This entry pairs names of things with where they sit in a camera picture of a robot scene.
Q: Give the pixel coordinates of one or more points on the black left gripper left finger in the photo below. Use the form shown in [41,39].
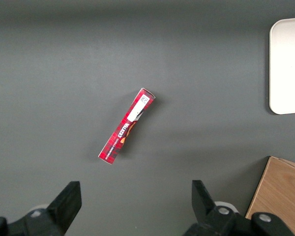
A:
[64,209]

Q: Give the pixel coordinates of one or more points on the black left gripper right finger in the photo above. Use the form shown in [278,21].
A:
[206,209]

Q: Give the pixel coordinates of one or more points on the wooden board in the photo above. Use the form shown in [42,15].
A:
[280,191]

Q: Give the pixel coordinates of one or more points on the red tartan shortbread box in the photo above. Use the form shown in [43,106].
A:
[127,126]

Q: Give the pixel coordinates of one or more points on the white rounded rectangular tray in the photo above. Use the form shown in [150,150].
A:
[288,66]

